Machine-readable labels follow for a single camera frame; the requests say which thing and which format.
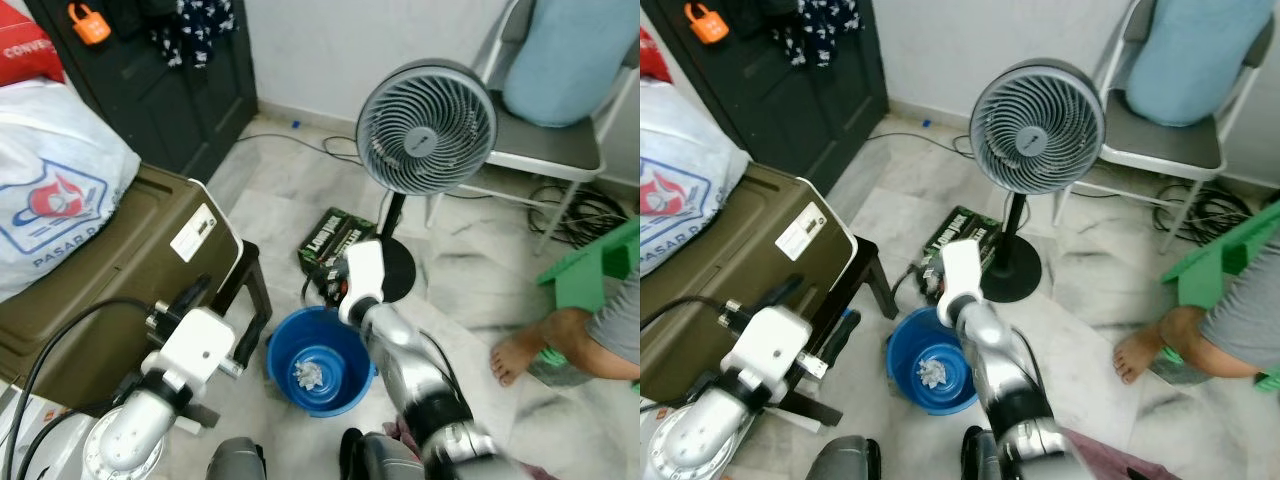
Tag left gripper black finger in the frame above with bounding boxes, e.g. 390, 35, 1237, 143
765, 275, 804, 313
175, 275, 213, 321
232, 310, 264, 367
825, 310, 862, 367

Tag black stool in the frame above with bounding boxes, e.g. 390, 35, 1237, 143
790, 238, 898, 426
175, 240, 273, 431

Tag olive green storage chest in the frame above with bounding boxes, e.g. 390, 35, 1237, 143
0, 163, 246, 416
640, 163, 859, 401

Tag blue plastic bucket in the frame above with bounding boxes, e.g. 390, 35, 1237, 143
265, 305, 379, 419
885, 305, 986, 416

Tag green and black cardboard box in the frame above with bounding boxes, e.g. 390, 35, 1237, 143
915, 205, 1004, 291
297, 207, 379, 281

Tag silver left robot leg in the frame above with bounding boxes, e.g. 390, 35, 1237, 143
805, 435, 881, 480
207, 437, 266, 480

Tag silver robot leg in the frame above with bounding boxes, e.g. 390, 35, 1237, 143
960, 425, 1011, 480
340, 428, 426, 480
207, 437, 266, 480
805, 435, 881, 480

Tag white printed plastic bag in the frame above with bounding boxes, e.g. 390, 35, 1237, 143
640, 78, 753, 276
0, 80, 143, 301

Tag silver right robot leg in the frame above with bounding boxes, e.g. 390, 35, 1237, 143
340, 428, 426, 480
960, 425, 1011, 480

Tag black door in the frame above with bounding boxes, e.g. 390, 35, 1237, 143
25, 0, 259, 186
650, 0, 889, 196

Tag grey standing fan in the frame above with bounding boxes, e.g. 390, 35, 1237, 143
355, 58, 499, 303
968, 58, 1106, 304

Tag green plastic stool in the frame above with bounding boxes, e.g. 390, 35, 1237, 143
537, 215, 641, 313
1160, 200, 1280, 311

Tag white cardboard box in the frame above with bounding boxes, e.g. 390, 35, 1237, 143
0, 388, 96, 480

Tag maroon cloth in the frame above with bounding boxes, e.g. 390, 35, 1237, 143
490, 455, 571, 480
1065, 428, 1171, 480

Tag grey folding chair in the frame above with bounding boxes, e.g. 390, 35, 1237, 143
425, 0, 641, 256
1050, 0, 1276, 256

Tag dark floral cloth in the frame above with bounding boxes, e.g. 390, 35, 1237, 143
770, 0, 861, 69
150, 0, 236, 69

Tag red bag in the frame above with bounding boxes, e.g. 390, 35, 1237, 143
0, 18, 66, 89
640, 30, 673, 86

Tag orange padlock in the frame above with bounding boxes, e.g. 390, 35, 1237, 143
685, 2, 731, 46
67, 2, 111, 46

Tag light blue cushion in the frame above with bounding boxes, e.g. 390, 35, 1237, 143
503, 0, 641, 128
1125, 0, 1273, 128

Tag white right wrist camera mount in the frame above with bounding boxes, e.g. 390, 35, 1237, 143
938, 238, 986, 326
343, 240, 388, 323

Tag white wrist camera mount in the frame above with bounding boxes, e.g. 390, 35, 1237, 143
150, 307, 238, 403
938, 238, 986, 326
343, 240, 388, 323
720, 305, 813, 396

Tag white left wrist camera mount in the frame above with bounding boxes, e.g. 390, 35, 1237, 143
150, 307, 238, 403
720, 305, 813, 396

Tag black coiled cable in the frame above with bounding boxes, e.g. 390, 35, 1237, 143
525, 180, 631, 251
1150, 180, 1256, 251

